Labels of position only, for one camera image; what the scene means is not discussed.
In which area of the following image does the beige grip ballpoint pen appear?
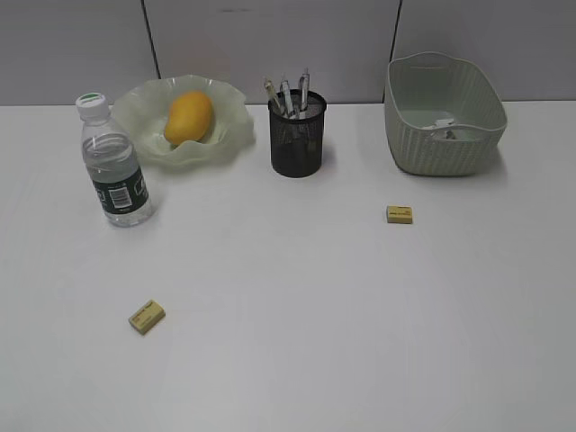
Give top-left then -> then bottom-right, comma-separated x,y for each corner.
264,78 -> 284,116

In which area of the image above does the yellow mango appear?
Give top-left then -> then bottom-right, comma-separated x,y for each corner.
164,91 -> 212,146

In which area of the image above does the waste paper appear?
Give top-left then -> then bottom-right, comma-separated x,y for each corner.
423,118 -> 468,140

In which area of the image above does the clear plastic water bottle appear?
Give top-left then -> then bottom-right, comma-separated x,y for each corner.
76,92 -> 153,228

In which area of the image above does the grey grip ballpoint pen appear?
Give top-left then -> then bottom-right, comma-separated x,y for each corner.
280,76 -> 296,120

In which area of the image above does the black mesh pen holder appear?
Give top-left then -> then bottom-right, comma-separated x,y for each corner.
267,91 -> 327,178

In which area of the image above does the pale green wavy plate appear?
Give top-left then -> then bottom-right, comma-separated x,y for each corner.
112,75 -> 255,170

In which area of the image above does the pale green woven basket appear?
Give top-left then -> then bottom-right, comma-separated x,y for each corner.
384,51 -> 508,176

